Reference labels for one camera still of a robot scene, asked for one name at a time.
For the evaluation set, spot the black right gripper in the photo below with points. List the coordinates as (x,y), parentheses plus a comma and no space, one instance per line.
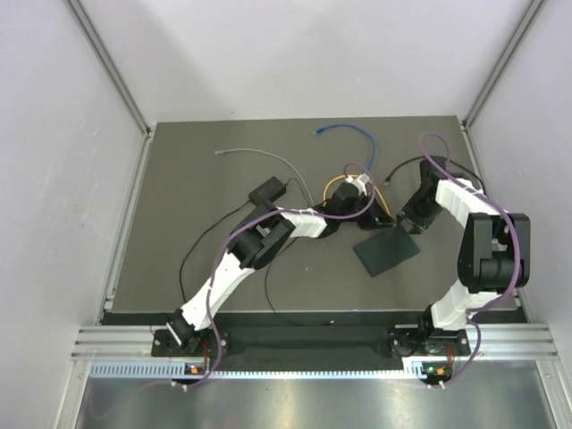
(419,224)

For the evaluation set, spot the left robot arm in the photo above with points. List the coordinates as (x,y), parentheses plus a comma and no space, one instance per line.
(260,237)

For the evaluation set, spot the dark grey network switch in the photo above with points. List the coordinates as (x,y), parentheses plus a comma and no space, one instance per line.
(385,250)

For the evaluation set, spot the black power adapter brick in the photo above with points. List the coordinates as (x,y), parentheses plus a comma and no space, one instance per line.
(270,190)

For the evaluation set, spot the grey slotted cable duct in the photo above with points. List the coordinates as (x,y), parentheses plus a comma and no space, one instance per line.
(184,370)

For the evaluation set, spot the aluminium frame rail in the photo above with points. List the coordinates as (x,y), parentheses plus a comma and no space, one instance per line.
(489,341)

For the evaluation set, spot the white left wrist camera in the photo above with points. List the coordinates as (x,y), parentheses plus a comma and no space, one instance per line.
(360,182)

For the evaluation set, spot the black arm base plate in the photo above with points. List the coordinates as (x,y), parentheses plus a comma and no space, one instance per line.
(381,341)

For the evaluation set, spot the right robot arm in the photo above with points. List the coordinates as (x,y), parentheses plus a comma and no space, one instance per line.
(493,259)

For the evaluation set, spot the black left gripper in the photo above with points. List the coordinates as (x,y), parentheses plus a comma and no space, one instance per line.
(374,216)

